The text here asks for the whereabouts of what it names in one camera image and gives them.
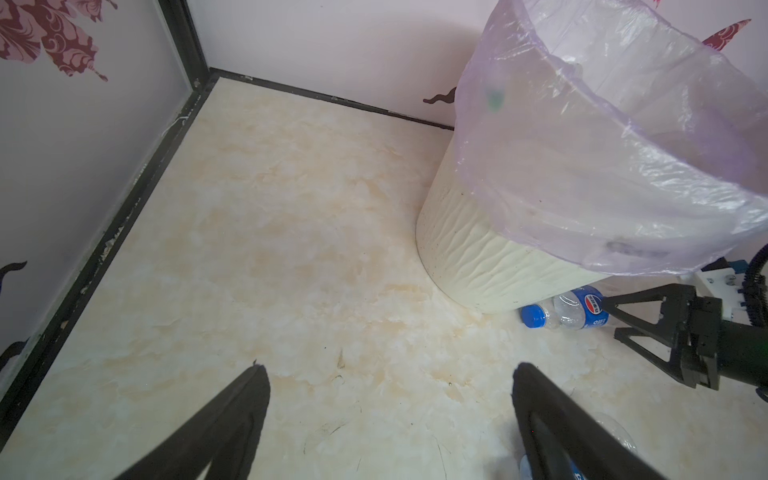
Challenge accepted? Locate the white ribbed trash bin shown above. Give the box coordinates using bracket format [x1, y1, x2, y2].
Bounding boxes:
[416, 145, 607, 314]

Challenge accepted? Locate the pink plastic bin liner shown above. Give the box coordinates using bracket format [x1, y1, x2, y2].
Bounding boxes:
[453, 1, 767, 275]

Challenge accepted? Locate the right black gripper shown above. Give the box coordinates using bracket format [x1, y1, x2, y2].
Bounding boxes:
[602, 283, 767, 401]

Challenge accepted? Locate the blue label bottle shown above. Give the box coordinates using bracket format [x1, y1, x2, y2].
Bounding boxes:
[518, 412, 638, 479]

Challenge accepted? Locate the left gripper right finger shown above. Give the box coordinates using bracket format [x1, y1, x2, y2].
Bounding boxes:
[512, 363, 662, 479]

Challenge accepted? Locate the pepsi label clear bottle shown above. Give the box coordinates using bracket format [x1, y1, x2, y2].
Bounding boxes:
[520, 286, 609, 330]

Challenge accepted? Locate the black corrugated cable conduit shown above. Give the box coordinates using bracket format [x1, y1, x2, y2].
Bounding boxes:
[742, 242, 768, 328]

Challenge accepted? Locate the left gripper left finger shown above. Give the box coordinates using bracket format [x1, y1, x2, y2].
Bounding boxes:
[118, 364, 271, 479]

